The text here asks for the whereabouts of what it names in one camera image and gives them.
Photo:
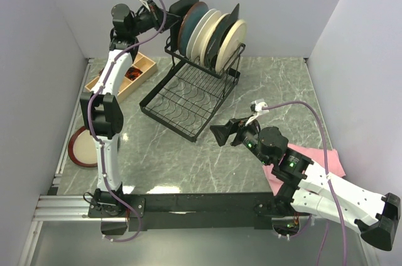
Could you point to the teal brown rimmed plate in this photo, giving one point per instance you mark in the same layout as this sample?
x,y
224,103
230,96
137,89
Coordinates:
x,y
191,20

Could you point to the cream round plate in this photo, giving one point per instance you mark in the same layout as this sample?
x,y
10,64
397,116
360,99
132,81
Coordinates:
x,y
211,27

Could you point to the black square floral plate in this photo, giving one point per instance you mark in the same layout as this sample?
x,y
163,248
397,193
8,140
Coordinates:
x,y
183,8

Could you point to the black base bar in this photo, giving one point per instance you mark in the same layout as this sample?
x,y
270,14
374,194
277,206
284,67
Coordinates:
x,y
176,211

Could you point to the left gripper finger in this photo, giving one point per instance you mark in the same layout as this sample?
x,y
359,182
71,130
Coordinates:
x,y
171,22
167,16

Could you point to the wooden compartment tray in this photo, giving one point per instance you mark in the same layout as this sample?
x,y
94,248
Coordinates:
x,y
126,75

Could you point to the pink cloth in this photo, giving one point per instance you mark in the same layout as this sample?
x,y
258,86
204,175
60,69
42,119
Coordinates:
x,y
317,155

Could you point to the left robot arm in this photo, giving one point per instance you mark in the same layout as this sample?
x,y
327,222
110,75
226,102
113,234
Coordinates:
x,y
100,109

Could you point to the black wire dish rack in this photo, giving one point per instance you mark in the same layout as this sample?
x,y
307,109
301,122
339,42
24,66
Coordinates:
x,y
189,95

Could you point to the beige front plate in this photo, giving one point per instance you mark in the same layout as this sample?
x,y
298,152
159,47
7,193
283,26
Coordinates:
x,y
234,38

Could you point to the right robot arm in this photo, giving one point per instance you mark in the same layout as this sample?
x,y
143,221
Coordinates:
x,y
307,188

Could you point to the round red rimmed plate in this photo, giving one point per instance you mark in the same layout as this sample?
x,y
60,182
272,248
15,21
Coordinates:
x,y
82,149

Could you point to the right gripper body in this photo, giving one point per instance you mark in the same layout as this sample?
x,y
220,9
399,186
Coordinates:
x,y
247,134

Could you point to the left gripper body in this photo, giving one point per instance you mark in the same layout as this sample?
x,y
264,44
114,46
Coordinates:
x,y
149,20

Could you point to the white fluted plate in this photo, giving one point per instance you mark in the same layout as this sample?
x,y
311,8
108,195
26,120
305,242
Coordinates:
x,y
197,29

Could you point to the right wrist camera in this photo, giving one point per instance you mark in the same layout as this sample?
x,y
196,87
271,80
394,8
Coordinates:
x,y
258,108

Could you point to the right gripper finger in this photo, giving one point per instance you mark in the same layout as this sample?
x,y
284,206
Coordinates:
x,y
222,134
230,127

